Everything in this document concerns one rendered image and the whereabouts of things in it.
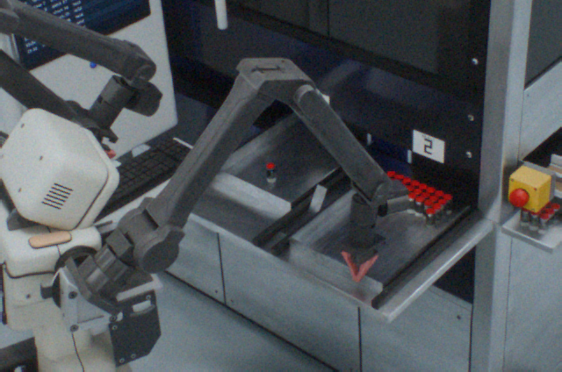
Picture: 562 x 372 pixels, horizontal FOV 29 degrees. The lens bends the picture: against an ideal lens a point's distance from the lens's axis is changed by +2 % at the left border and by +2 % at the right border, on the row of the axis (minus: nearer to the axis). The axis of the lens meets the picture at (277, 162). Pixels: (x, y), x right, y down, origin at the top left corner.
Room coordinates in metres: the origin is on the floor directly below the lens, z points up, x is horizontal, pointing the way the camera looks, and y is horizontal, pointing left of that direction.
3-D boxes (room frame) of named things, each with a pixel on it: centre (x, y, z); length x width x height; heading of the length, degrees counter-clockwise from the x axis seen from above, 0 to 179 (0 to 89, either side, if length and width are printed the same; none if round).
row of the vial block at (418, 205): (2.02, -0.30, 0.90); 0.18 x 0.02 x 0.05; 47
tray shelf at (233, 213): (2.08, -0.12, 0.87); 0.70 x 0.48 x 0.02; 46
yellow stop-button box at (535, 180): (1.93, -0.56, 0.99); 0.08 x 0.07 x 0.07; 136
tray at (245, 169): (2.25, -0.05, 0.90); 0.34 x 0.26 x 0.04; 136
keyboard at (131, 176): (2.33, 0.39, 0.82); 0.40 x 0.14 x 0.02; 133
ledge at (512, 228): (1.95, -0.60, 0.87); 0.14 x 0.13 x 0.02; 136
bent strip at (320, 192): (2.01, -0.06, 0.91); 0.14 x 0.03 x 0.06; 137
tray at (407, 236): (1.94, -0.22, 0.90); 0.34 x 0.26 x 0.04; 137
